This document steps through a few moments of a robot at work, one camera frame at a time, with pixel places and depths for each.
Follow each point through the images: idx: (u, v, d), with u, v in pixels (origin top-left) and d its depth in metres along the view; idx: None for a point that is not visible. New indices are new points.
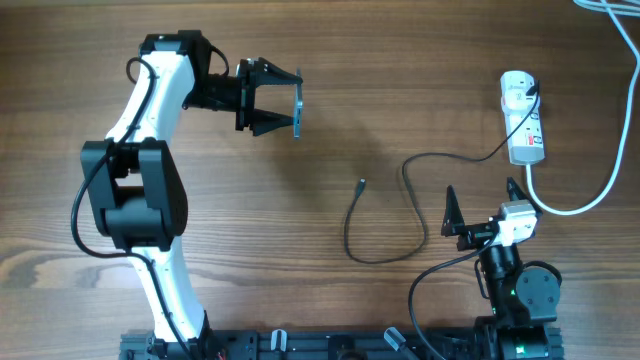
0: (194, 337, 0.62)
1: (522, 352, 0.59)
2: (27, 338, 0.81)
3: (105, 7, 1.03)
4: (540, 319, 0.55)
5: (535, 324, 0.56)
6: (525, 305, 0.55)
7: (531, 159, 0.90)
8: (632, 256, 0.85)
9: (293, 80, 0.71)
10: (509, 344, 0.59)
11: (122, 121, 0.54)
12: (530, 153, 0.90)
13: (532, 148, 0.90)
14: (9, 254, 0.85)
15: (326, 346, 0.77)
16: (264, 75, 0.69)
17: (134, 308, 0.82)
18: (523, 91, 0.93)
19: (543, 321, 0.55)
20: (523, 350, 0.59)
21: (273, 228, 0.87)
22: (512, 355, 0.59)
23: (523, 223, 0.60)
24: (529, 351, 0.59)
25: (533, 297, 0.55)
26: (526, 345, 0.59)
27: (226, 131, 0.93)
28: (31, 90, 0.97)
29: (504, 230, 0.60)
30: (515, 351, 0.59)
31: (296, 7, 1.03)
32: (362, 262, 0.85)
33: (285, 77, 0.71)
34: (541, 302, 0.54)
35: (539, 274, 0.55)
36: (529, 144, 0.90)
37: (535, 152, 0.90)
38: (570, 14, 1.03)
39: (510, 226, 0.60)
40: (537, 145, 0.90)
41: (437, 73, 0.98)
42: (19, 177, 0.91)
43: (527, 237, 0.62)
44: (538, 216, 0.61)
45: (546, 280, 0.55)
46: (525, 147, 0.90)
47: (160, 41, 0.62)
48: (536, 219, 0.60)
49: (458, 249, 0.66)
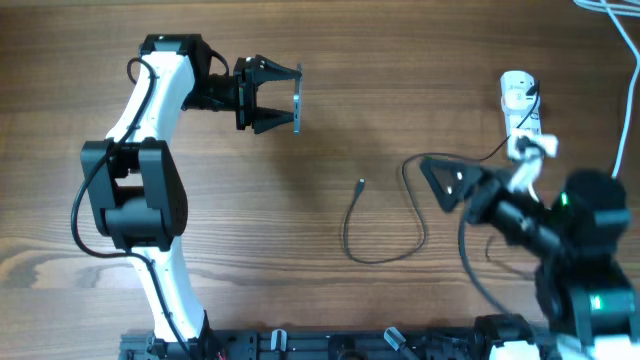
0: (195, 338, 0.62)
1: (599, 304, 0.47)
2: (27, 338, 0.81)
3: (105, 7, 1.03)
4: (607, 269, 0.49)
5: (609, 285, 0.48)
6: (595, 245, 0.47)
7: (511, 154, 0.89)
8: (632, 256, 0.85)
9: (292, 74, 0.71)
10: (582, 293, 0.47)
11: (122, 121, 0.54)
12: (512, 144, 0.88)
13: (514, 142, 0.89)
14: (9, 255, 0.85)
15: (326, 346, 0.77)
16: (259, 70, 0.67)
17: (134, 307, 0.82)
18: (523, 92, 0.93)
19: (620, 285, 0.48)
20: (599, 303, 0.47)
21: (274, 228, 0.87)
22: (585, 315, 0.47)
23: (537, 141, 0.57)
24: (609, 310, 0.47)
25: (604, 241, 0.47)
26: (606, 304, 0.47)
27: (225, 130, 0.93)
28: (31, 90, 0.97)
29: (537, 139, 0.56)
30: (589, 305, 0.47)
31: (296, 7, 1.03)
32: (362, 262, 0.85)
33: (283, 72, 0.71)
34: (602, 198, 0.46)
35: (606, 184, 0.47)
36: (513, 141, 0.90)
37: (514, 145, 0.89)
38: (571, 13, 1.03)
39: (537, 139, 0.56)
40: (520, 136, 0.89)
41: (438, 72, 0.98)
42: (18, 177, 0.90)
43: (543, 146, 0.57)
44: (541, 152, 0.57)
45: (621, 204, 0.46)
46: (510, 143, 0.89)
47: (160, 42, 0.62)
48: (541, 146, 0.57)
49: (478, 217, 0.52)
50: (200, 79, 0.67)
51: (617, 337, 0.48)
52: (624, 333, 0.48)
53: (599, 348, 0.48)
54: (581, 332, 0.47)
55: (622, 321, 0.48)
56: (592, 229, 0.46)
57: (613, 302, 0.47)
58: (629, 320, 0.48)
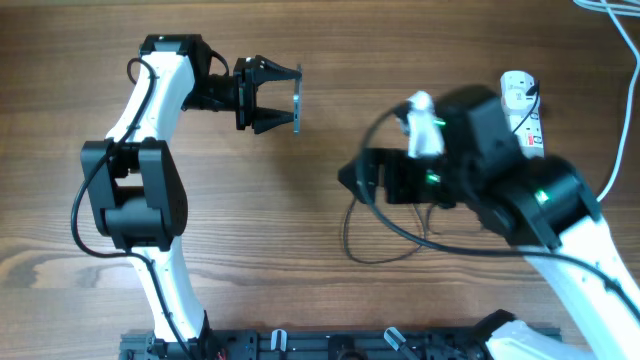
0: (194, 338, 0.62)
1: (545, 197, 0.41)
2: (27, 338, 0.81)
3: (105, 7, 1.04)
4: (529, 160, 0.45)
5: (545, 173, 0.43)
6: (503, 143, 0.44)
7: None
8: (632, 256, 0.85)
9: (290, 75, 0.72)
10: (521, 190, 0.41)
11: (122, 121, 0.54)
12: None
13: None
14: (9, 255, 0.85)
15: (326, 346, 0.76)
16: (259, 71, 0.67)
17: (134, 307, 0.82)
18: (523, 92, 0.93)
19: (557, 171, 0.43)
20: (545, 196, 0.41)
21: (274, 228, 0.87)
22: (536, 213, 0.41)
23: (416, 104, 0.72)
24: (557, 196, 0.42)
25: (499, 129, 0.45)
26: (550, 190, 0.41)
27: (225, 130, 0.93)
28: (31, 90, 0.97)
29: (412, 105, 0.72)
30: (535, 201, 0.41)
31: (296, 7, 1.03)
32: (362, 263, 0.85)
33: (282, 73, 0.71)
34: (471, 99, 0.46)
35: (468, 91, 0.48)
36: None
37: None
38: (571, 13, 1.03)
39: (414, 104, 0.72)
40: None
41: (438, 72, 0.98)
42: (18, 177, 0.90)
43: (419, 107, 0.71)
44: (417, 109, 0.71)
45: (491, 94, 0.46)
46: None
47: (161, 42, 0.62)
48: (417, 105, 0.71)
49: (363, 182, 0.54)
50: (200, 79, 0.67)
51: (577, 225, 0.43)
52: (584, 216, 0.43)
53: (566, 244, 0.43)
54: (542, 237, 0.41)
55: (576, 204, 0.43)
56: (481, 127, 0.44)
57: (556, 185, 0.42)
58: (582, 199, 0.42)
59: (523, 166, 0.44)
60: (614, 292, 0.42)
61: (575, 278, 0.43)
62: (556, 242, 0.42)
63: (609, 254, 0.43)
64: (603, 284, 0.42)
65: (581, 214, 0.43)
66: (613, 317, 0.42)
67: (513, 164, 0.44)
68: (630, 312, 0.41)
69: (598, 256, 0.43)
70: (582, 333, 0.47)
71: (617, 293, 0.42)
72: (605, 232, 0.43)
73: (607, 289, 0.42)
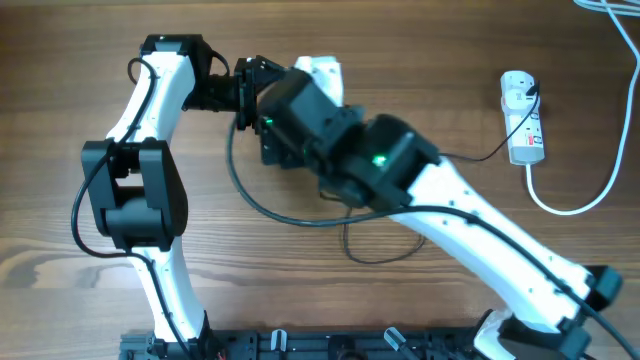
0: (194, 338, 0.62)
1: (382, 159, 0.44)
2: (27, 338, 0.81)
3: (105, 7, 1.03)
4: (368, 127, 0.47)
5: (378, 137, 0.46)
6: (335, 120, 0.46)
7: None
8: (632, 256, 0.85)
9: None
10: (359, 160, 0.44)
11: (122, 121, 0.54)
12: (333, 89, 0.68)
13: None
14: (9, 255, 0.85)
15: (326, 346, 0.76)
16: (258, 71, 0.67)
17: (134, 307, 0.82)
18: (523, 92, 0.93)
19: (385, 133, 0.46)
20: (382, 158, 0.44)
21: (274, 228, 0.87)
22: (380, 177, 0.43)
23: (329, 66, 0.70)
24: (395, 156, 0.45)
25: (320, 107, 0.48)
26: (386, 153, 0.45)
27: (225, 130, 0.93)
28: (31, 90, 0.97)
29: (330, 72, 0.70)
30: (376, 165, 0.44)
31: (296, 7, 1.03)
32: (362, 262, 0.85)
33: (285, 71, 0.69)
34: (289, 91, 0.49)
35: (281, 87, 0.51)
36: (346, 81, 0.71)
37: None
38: (570, 13, 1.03)
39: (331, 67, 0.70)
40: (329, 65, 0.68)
41: (438, 72, 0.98)
42: (18, 177, 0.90)
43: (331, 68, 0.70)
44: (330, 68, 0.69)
45: (302, 81, 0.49)
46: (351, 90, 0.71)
47: (161, 42, 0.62)
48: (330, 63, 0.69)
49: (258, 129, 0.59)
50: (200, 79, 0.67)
51: (423, 174, 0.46)
52: (425, 165, 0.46)
53: (416, 196, 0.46)
54: (392, 200, 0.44)
55: (417, 156, 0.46)
56: (303, 111, 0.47)
57: (390, 147, 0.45)
58: (420, 150, 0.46)
59: (363, 134, 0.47)
60: (477, 225, 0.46)
61: (442, 226, 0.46)
62: (408, 199, 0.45)
63: (459, 192, 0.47)
64: (465, 222, 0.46)
65: (423, 164, 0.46)
66: (489, 252, 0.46)
67: (352, 135, 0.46)
68: (496, 238, 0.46)
69: (450, 196, 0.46)
70: (471, 270, 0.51)
71: (480, 226, 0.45)
72: (449, 173, 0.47)
73: (469, 226, 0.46)
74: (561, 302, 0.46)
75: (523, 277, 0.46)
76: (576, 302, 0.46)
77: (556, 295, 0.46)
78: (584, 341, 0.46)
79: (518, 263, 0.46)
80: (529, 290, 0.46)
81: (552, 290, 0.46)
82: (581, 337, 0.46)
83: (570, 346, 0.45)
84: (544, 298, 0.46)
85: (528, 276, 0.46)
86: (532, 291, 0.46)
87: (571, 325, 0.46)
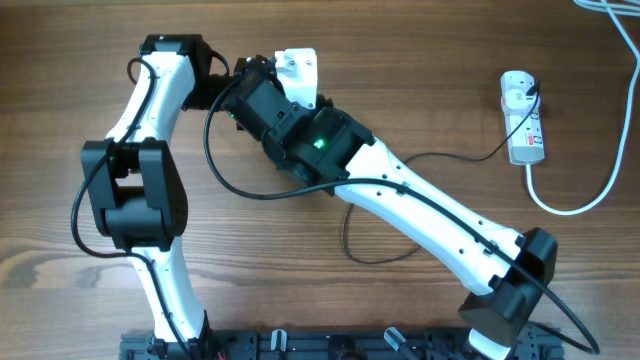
0: (194, 338, 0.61)
1: (321, 143, 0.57)
2: (27, 338, 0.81)
3: (105, 7, 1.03)
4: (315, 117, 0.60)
5: (322, 126, 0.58)
6: (287, 113, 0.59)
7: (311, 103, 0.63)
8: (632, 256, 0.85)
9: None
10: (304, 146, 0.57)
11: (122, 121, 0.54)
12: (285, 94, 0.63)
13: (307, 87, 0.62)
14: (9, 255, 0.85)
15: (326, 346, 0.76)
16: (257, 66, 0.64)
17: (134, 308, 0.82)
18: (523, 92, 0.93)
19: (327, 123, 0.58)
20: (322, 143, 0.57)
21: (274, 228, 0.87)
22: (319, 158, 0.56)
23: (303, 59, 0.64)
24: (334, 142, 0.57)
25: (273, 100, 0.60)
26: (326, 138, 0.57)
27: (225, 130, 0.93)
28: (32, 90, 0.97)
29: (302, 67, 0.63)
30: (317, 148, 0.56)
31: (296, 7, 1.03)
32: (362, 263, 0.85)
33: None
34: (245, 86, 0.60)
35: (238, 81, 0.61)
36: (310, 78, 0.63)
37: (307, 95, 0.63)
38: (570, 13, 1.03)
39: (302, 60, 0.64)
40: (282, 70, 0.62)
41: (438, 72, 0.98)
42: (19, 177, 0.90)
43: (304, 66, 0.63)
44: (303, 64, 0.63)
45: (259, 79, 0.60)
46: (316, 87, 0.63)
47: (161, 42, 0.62)
48: (308, 59, 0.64)
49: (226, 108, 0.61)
50: (199, 79, 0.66)
51: (358, 154, 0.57)
52: (361, 145, 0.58)
53: (353, 172, 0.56)
54: (329, 174, 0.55)
55: (352, 139, 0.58)
56: (262, 104, 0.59)
57: (330, 135, 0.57)
58: (355, 134, 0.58)
59: (309, 122, 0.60)
60: (406, 194, 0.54)
61: (377, 198, 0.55)
62: (345, 174, 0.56)
63: (391, 167, 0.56)
64: (397, 192, 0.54)
65: (359, 145, 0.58)
66: (420, 218, 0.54)
67: (300, 125, 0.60)
68: (425, 205, 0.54)
69: (383, 171, 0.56)
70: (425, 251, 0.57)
71: (408, 194, 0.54)
72: (381, 151, 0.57)
73: (401, 194, 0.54)
74: (492, 262, 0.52)
75: (452, 239, 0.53)
76: (504, 260, 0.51)
77: (486, 256, 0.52)
78: (518, 298, 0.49)
79: (447, 226, 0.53)
80: (460, 251, 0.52)
81: (482, 252, 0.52)
82: (517, 295, 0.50)
83: (505, 303, 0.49)
84: (475, 257, 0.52)
85: (457, 238, 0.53)
86: (462, 252, 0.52)
87: (503, 283, 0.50)
